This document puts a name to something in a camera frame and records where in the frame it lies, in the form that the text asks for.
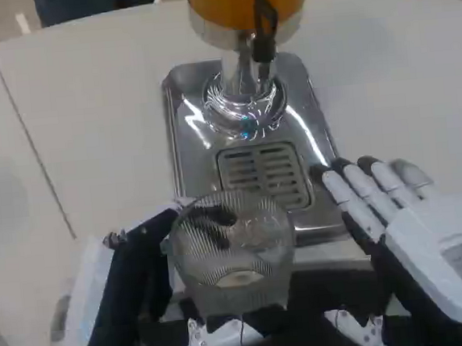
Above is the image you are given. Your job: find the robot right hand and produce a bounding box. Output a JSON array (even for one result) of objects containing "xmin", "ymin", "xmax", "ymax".
[{"xmin": 309, "ymin": 146, "xmax": 462, "ymax": 338}]

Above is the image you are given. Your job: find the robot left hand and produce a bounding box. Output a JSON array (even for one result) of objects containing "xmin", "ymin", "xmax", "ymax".
[{"xmin": 27, "ymin": 194, "xmax": 250, "ymax": 346}]

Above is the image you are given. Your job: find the clear ribbed glass cup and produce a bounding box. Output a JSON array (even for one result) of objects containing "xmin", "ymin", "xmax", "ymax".
[{"xmin": 161, "ymin": 186, "xmax": 304, "ymax": 321}]

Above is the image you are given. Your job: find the white black robot torso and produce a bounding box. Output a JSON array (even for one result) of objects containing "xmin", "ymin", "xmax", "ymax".
[{"xmin": 133, "ymin": 293, "xmax": 397, "ymax": 346}]

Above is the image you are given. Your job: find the slotted steel tray grid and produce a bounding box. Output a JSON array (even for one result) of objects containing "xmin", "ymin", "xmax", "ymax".
[{"xmin": 214, "ymin": 140, "xmax": 316, "ymax": 218}]

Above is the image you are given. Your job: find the steel drip tray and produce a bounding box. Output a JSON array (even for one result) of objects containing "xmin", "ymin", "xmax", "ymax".
[{"xmin": 158, "ymin": 46, "xmax": 381, "ymax": 289}]

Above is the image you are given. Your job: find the black dispenser tap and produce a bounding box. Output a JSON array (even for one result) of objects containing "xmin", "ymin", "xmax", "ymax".
[{"xmin": 245, "ymin": 0, "xmax": 284, "ymax": 65}]

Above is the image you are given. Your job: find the person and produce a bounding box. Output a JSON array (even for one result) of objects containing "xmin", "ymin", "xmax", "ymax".
[{"xmin": 32, "ymin": 0, "xmax": 162, "ymax": 29}]

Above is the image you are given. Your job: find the orange juice drink dispenser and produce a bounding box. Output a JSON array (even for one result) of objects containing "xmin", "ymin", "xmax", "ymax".
[{"xmin": 185, "ymin": 0, "xmax": 322, "ymax": 145}]

